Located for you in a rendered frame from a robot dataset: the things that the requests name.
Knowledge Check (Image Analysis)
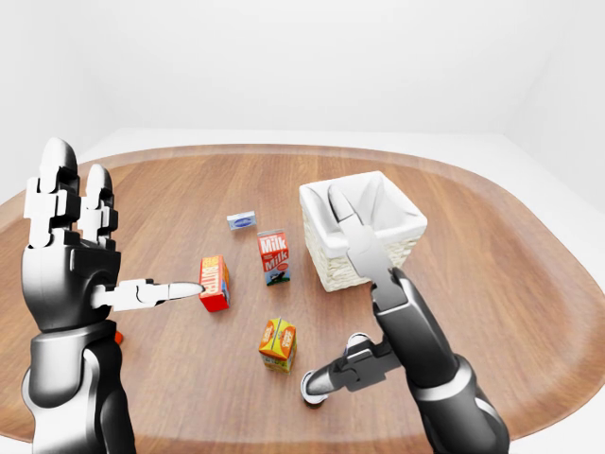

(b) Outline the red orange butter box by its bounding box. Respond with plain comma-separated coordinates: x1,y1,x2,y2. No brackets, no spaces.
198,254,232,313

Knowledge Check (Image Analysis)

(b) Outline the white woven basket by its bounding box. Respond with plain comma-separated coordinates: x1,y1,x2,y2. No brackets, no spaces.
298,170,429,293

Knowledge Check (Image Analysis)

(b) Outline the red white milk carton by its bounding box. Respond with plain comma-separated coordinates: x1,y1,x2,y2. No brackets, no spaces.
256,229,291,287

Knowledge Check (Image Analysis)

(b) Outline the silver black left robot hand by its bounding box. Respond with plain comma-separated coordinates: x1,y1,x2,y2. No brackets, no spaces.
21,136,205,335

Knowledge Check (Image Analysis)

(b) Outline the small white dark tin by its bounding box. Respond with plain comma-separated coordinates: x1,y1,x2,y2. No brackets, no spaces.
301,371,328,410

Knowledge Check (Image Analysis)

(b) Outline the small blue white box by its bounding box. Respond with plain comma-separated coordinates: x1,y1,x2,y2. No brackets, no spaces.
226,210,258,232

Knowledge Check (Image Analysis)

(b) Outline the orange juice carton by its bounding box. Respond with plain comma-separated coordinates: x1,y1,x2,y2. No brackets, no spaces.
258,317,298,375

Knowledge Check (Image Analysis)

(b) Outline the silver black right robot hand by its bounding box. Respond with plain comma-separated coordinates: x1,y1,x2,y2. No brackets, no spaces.
302,183,460,399

